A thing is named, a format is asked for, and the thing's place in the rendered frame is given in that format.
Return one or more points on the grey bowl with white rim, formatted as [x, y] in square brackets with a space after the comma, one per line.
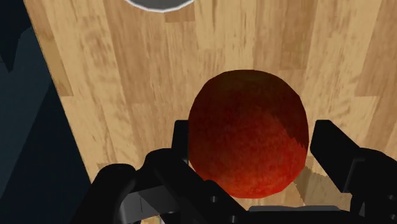
[159, 4]

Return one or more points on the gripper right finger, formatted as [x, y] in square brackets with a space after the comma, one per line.
[356, 161]

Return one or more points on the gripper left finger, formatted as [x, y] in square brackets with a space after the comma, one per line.
[167, 173]

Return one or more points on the red apple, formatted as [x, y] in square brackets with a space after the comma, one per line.
[248, 133]

